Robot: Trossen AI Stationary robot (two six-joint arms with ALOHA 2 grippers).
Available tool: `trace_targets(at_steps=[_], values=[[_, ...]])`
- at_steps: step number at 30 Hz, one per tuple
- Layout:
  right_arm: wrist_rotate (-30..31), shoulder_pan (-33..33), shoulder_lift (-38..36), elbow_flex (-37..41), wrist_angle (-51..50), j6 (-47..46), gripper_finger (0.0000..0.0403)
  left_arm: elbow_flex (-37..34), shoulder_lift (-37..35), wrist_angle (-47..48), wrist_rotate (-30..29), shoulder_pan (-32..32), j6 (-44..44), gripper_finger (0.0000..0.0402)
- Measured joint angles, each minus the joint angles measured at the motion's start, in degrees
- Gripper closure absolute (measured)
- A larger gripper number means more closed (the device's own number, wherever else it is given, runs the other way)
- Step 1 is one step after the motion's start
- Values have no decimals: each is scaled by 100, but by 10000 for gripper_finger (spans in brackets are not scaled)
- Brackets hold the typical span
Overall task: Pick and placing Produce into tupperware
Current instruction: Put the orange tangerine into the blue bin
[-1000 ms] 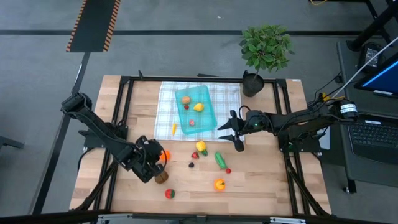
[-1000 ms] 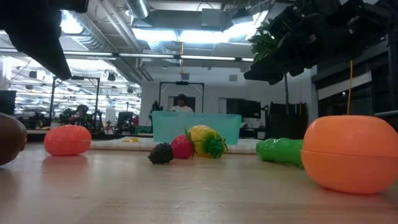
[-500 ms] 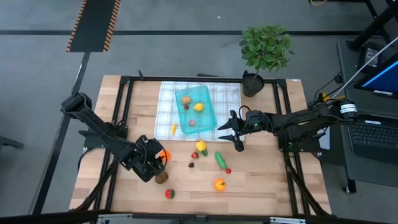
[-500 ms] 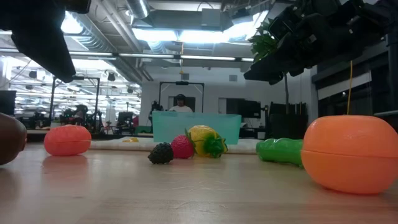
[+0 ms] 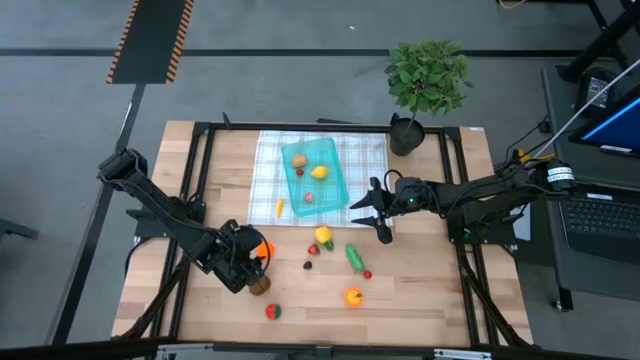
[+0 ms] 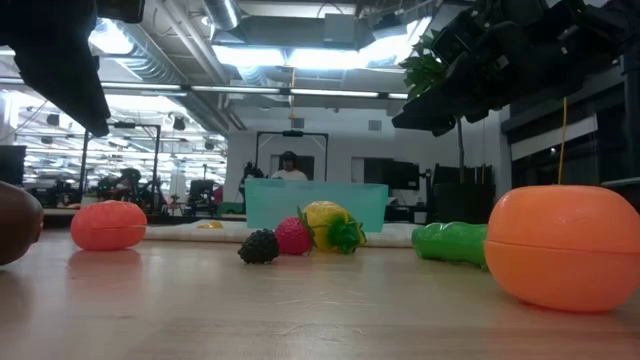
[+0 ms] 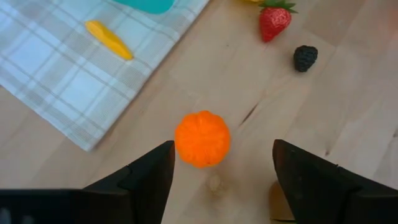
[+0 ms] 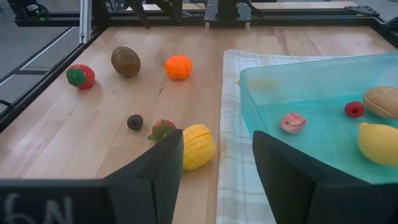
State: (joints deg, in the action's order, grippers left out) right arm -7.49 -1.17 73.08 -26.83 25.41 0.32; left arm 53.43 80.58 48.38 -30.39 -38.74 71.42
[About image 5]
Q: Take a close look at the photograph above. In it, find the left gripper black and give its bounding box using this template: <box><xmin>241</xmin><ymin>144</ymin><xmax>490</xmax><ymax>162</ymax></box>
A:
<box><xmin>197</xmin><ymin>219</ymin><xmax>266</xmax><ymax>295</ymax></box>

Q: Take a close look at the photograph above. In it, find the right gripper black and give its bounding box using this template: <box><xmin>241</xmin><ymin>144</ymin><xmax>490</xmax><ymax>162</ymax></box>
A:
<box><xmin>348</xmin><ymin>175</ymin><xmax>430</xmax><ymax>246</ymax></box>

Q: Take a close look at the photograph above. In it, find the brown toy kiwi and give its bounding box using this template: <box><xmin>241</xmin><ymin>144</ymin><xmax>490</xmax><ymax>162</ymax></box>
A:
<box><xmin>248</xmin><ymin>273</ymin><xmax>272</xmax><ymax>297</ymax></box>

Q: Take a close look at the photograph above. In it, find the green toy cucumber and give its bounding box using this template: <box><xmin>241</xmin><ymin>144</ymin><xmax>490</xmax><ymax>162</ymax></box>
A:
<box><xmin>344</xmin><ymin>243</ymin><xmax>366</xmax><ymax>273</ymax></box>

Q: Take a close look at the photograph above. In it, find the yellow toy pineapple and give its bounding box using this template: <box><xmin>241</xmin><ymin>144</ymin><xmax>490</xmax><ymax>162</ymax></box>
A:
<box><xmin>314</xmin><ymin>225</ymin><xmax>335</xmax><ymax>252</ymax></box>

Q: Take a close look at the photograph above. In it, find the orange toy orange green stem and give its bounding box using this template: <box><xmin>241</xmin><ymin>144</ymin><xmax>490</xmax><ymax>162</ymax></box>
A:
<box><xmin>343</xmin><ymin>286</ymin><xmax>364</xmax><ymax>309</ymax></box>

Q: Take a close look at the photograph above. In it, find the teal translucent tupperware container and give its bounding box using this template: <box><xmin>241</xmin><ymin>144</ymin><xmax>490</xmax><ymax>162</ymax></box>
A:
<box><xmin>280</xmin><ymin>135</ymin><xmax>350</xmax><ymax>218</ymax></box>

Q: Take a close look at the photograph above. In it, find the white checkered cloth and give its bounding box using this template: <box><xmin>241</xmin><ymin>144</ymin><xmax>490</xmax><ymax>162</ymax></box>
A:
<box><xmin>247</xmin><ymin>130</ymin><xmax>392</xmax><ymax>229</ymax></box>

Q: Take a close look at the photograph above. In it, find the green plant in black pot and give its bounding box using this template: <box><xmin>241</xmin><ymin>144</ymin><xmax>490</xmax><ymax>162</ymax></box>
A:
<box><xmin>383</xmin><ymin>38</ymin><xmax>474</xmax><ymax>157</ymax></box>

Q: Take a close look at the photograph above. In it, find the white panel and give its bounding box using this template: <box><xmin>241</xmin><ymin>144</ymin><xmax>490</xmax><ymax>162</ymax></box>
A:
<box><xmin>514</xmin><ymin>212</ymin><xmax>532</xmax><ymax>242</ymax></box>

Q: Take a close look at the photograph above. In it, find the black bar with silver brackets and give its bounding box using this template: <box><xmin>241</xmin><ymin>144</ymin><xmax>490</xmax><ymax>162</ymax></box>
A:
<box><xmin>0</xmin><ymin>337</ymin><xmax>640</xmax><ymax>360</ymax></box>

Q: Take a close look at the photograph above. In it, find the grey furniture base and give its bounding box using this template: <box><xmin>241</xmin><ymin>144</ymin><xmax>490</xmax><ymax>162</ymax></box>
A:
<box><xmin>0</xmin><ymin>217</ymin><xmax>40</xmax><ymax>241</ymax></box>

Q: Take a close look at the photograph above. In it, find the black laptop keyboard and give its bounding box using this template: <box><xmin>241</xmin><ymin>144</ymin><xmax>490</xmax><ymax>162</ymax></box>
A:
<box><xmin>544</xmin><ymin>177</ymin><xmax>640</xmax><ymax>266</ymax></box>

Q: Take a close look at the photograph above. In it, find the black orange striped floor mat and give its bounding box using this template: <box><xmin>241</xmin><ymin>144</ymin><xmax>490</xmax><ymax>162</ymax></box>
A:
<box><xmin>105</xmin><ymin>0</ymin><xmax>195</xmax><ymax>85</ymax></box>

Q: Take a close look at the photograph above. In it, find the white rod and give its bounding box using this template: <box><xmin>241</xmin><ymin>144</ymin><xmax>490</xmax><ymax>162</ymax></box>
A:
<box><xmin>541</xmin><ymin>60</ymin><xmax>640</xmax><ymax>157</ymax></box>

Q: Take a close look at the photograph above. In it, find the black power adapter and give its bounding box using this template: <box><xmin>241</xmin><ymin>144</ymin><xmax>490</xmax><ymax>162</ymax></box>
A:
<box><xmin>573</xmin><ymin>67</ymin><xmax>620</xmax><ymax>119</ymax></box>

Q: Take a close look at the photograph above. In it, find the screen with blue display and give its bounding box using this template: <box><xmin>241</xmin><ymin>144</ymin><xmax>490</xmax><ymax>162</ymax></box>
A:
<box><xmin>568</xmin><ymin>82</ymin><xmax>640</xmax><ymax>160</ymax></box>

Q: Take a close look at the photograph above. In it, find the black stand leg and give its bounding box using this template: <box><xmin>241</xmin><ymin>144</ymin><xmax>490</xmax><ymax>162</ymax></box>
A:
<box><xmin>556</xmin><ymin>0</ymin><xmax>640</xmax><ymax>84</ymax></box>

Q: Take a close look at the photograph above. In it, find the black aluminium table frame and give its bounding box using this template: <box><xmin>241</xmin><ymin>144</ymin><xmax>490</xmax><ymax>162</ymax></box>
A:
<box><xmin>117</xmin><ymin>119</ymin><xmax>534</xmax><ymax>349</ymax></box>

